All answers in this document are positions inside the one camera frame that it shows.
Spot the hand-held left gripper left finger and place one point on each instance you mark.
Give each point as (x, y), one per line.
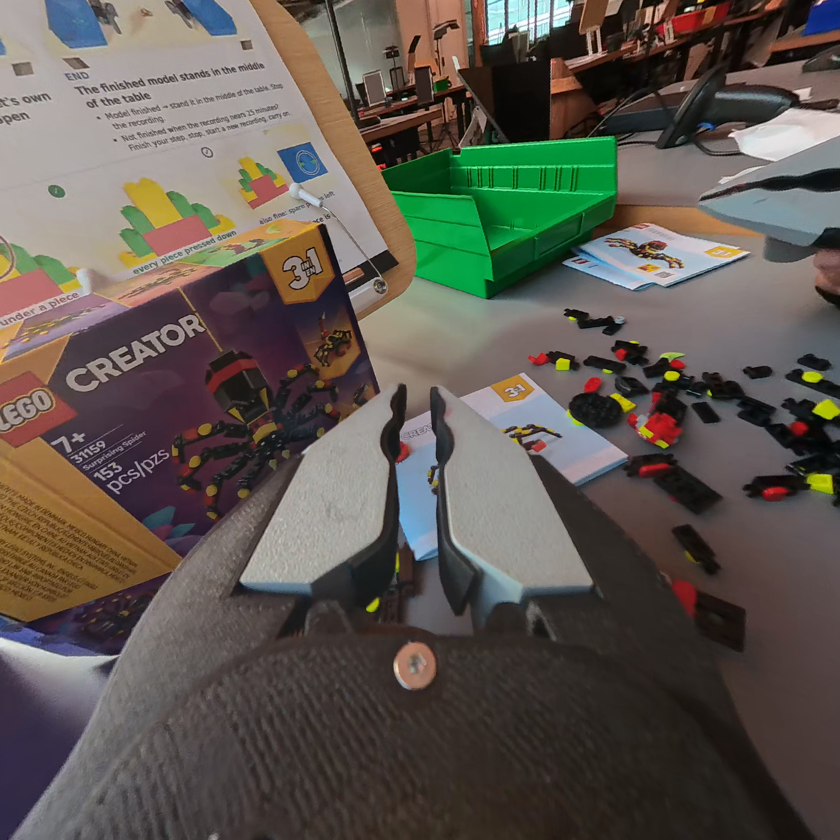
(322, 519)

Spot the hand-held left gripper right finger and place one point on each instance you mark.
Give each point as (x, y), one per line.
(512, 519)

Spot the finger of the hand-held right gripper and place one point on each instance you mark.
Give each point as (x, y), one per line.
(775, 197)

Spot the pile of lego pieces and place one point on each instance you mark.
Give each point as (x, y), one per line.
(685, 488)

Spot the purple lego set box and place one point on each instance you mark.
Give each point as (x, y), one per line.
(131, 433)

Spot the person's right hand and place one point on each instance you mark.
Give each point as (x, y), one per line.
(827, 269)

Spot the crumpled white paper bag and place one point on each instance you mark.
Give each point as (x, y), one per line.
(794, 131)

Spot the open spider instruction booklet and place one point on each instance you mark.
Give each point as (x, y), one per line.
(578, 440)

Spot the black barcode scanner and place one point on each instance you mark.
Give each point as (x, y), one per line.
(715, 105)

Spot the closed instruction booklet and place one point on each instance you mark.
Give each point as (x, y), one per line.
(650, 256)

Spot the green plastic bin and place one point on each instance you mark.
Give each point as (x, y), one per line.
(499, 210)

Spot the printed instruction sheet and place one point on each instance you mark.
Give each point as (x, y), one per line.
(145, 118)

